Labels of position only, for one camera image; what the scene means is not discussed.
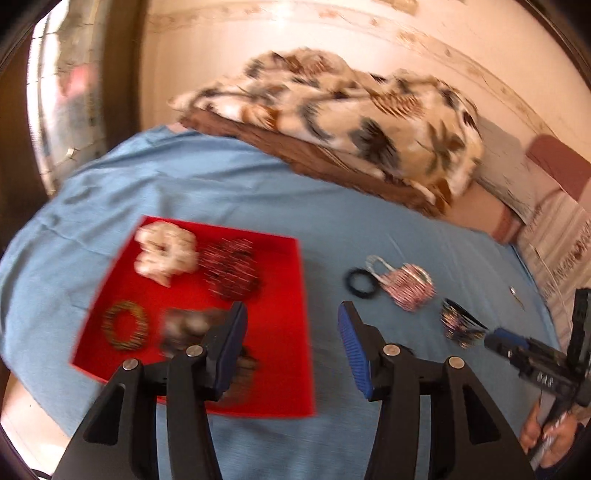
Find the palm print blanket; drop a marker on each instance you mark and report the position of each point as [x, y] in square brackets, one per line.
[346, 106]

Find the blue bedsheet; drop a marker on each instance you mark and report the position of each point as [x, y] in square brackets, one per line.
[277, 194]

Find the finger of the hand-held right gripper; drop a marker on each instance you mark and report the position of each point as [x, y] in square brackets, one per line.
[512, 336]
[496, 347]

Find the pink mattress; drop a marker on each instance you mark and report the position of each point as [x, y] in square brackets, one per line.
[480, 207]

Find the dark red sparkly scrunchie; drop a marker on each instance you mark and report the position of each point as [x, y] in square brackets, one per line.
[231, 272]

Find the dark sequin scrunchie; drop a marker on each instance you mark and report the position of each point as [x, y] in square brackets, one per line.
[457, 323]

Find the brown blanket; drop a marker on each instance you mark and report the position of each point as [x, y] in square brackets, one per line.
[295, 152]

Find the pink cushion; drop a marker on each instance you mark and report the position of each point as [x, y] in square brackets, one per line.
[563, 161]

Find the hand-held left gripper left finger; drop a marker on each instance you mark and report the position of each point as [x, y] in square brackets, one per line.
[235, 341]

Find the metal hairpin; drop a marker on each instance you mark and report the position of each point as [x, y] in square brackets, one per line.
[513, 290]

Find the grey pillow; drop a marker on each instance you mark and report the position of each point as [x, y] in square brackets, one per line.
[508, 161]

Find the white scrunchie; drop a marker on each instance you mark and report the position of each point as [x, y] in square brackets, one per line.
[161, 254]

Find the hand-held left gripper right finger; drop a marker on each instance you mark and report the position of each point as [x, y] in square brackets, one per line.
[355, 350]

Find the grey scrunchie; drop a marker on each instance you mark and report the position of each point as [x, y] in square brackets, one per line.
[184, 323]

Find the pink striped scrunchie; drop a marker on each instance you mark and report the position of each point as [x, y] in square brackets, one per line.
[411, 286]

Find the red tray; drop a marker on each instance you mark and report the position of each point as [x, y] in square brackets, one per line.
[277, 277]

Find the person's right hand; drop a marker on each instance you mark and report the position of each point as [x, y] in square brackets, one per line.
[561, 438]

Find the glass panel door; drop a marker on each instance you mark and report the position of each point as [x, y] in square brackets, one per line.
[69, 92]

